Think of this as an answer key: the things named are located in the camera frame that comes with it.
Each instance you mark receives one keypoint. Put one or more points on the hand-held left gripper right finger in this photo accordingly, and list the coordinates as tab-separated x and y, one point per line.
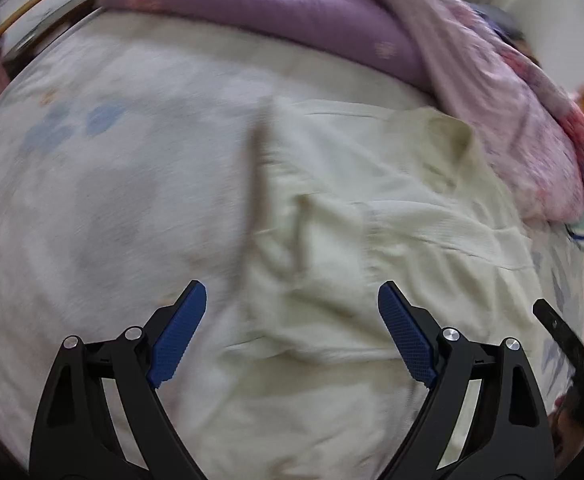
406	332

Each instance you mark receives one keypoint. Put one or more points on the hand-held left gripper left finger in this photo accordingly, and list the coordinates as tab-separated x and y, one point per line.
179	330

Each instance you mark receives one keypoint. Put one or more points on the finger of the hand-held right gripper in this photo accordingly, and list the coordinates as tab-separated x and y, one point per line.
566	332

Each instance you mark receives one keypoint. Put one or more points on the cream white shirt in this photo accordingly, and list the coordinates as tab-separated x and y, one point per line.
371	240

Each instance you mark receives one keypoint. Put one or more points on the white patterned bed sheet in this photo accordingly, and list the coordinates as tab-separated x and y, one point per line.
112	200

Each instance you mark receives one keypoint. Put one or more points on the pink floral blanket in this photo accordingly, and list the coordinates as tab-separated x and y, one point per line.
511	95

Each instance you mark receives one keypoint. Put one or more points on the purple quilt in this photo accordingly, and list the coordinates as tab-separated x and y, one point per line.
292	15

